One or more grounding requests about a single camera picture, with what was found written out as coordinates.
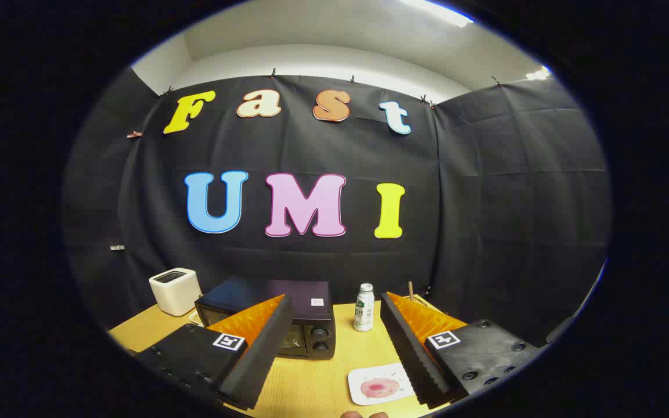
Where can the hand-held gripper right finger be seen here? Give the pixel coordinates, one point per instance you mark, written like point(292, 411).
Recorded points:
point(410, 348)

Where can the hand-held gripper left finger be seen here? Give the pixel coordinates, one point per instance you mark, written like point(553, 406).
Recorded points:
point(262, 348)

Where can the white square plate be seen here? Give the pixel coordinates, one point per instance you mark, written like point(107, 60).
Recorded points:
point(387, 371)

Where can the pink ham slice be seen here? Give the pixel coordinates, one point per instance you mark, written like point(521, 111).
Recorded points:
point(378, 388)

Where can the black toaster oven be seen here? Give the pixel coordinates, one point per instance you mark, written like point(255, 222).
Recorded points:
point(311, 325)

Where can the white bread toaster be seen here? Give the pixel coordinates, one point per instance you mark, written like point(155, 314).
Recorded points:
point(175, 293)

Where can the wooden stick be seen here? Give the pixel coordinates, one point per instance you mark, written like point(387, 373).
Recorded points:
point(410, 290)

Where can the white plastic bottle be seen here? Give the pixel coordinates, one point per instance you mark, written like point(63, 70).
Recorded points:
point(363, 310)

